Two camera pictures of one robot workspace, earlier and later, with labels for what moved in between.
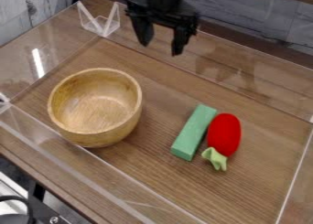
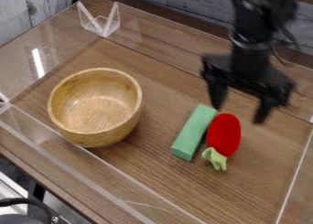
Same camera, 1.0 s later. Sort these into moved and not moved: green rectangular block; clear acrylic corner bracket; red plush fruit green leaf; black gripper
Moved: black gripper
Not moved: clear acrylic corner bracket; green rectangular block; red plush fruit green leaf
